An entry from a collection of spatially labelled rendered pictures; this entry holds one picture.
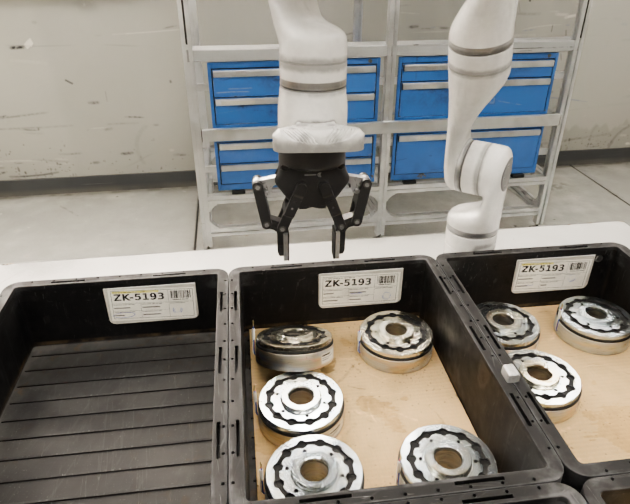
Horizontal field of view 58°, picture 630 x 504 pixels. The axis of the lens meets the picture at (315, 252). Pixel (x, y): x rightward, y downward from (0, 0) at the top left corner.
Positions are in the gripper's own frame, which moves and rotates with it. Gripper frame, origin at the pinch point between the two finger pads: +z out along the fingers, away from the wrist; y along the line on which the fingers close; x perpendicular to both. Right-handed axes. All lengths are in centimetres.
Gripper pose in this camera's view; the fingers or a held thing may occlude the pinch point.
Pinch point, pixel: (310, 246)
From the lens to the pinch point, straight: 68.7
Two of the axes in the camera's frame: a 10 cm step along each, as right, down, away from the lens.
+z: -0.1, 8.8, 4.8
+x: 1.1, 4.8, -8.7
